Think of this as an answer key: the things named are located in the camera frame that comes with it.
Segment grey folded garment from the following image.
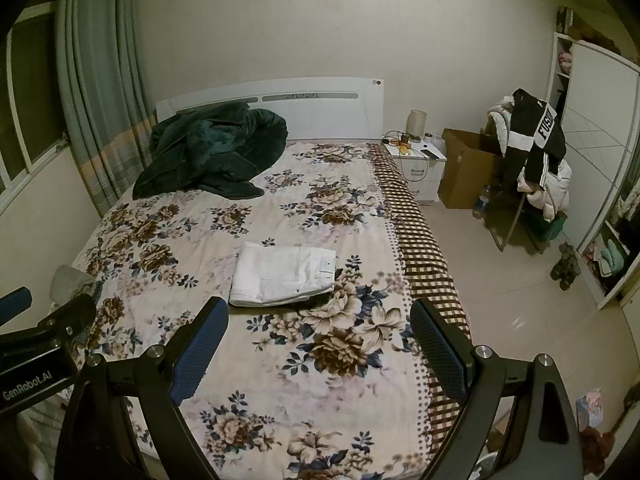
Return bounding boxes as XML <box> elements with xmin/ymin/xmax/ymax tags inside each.
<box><xmin>50</xmin><ymin>265</ymin><xmax>101</xmax><ymax>306</ymax></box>

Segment orange object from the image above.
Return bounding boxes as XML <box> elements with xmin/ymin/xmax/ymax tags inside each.
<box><xmin>385</xmin><ymin>132</ymin><xmax>413</xmax><ymax>157</ymax></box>

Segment green striped curtain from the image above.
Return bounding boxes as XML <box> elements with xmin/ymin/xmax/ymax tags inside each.
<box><xmin>55</xmin><ymin>0</ymin><xmax>161</xmax><ymax>218</ymax></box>

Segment metal chair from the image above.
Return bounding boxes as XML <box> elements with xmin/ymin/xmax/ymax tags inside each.
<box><xmin>485</xmin><ymin>180</ymin><xmax>571</xmax><ymax>253</ymax></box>

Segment large cardboard box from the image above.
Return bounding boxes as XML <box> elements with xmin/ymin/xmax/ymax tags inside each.
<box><xmin>437</xmin><ymin>128</ymin><xmax>503</xmax><ymax>210</ymax></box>

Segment white nightstand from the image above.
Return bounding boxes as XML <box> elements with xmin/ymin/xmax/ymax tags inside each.
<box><xmin>382</xmin><ymin>137</ymin><xmax>447</xmax><ymax>204</ymax></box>

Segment white pants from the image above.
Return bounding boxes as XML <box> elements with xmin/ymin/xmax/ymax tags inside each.
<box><xmin>229</xmin><ymin>242</ymin><xmax>337</xmax><ymax>307</ymax></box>

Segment green storage bin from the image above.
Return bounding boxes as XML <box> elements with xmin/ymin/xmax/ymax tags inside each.
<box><xmin>542</xmin><ymin>210</ymin><xmax>568</xmax><ymax>243</ymax></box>

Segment pastel printed bag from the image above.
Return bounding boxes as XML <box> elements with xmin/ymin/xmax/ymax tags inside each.
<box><xmin>575</xmin><ymin>388</ymin><xmax>605</xmax><ymax>431</ymax></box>

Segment black and white jacket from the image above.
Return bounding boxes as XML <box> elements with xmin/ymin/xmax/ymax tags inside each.
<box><xmin>501</xmin><ymin>88</ymin><xmax>567</xmax><ymax>191</ymax></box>

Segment white bed with headboard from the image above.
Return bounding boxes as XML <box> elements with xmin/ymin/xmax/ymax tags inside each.
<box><xmin>70</xmin><ymin>77</ymin><xmax>473</xmax><ymax>480</ymax></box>

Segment beige table lamp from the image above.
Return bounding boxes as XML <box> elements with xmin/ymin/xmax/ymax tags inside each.
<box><xmin>406</xmin><ymin>109</ymin><xmax>427</xmax><ymax>143</ymax></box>

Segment white framed window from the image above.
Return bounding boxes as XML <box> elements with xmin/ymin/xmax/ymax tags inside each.
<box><xmin>0</xmin><ymin>2</ymin><xmax>68</xmax><ymax>196</ymax></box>

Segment plastic water bottle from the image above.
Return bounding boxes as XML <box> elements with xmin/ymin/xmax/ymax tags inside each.
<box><xmin>472</xmin><ymin>185</ymin><xmax>492</xmax><ymax>220</ymax></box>

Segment teal folded clothes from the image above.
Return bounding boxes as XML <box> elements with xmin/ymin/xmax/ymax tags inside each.
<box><xmin>597</xmin><ymin>240</ymin><xmax>631</xmax><ymax>276</ymax></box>

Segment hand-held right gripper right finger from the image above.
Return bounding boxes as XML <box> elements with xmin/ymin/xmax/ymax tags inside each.
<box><xmin>410</xmin><ymin>297</ymin><xmax>583</xmax><ymax>480</ymax></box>

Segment red brown cloth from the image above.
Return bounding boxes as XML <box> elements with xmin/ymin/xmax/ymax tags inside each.
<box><xmin>580</xmin><ymin>427</ymin><xmax>616</xmax><ymax>476</ymax></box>

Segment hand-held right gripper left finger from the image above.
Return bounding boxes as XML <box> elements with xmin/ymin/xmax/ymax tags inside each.
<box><xmin>57</xmin><ymin>296</ymin><xmax>230</xmax><ymax>480</ymax></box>

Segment white wardrobe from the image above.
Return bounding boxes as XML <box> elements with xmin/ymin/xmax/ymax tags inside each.
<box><xmin>545</xmin><ymin>7</ymin><xmax>640</xmax><ymax>311</ymax></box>

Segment white quilted cloth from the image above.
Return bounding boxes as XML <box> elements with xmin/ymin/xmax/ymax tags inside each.
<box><xmin>17</xmin><ymin>392</ymin><xmax>68</xmax><ymax>480</ymax></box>

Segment brown checked blanket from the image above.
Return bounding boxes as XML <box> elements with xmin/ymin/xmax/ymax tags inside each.
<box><xmin>367</xmin><ymin>142</ymin><xmax>473</xmax><ymax>466</ymax></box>

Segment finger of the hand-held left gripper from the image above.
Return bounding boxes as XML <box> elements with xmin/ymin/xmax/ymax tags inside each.
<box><xmin>0</xmin><ymin>287</ymin><xmax>32</xmax><ymax>326</ymax></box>
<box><xmin>0</xmin><ymin>294</ymin><xmax>97</xmax><ymax>357</ymax></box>

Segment dark green blanket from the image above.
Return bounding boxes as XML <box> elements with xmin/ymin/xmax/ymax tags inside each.
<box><xmin>132</xmin><ymin>102</ymin><xmax>288</xmax><ymax>200</ymax></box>

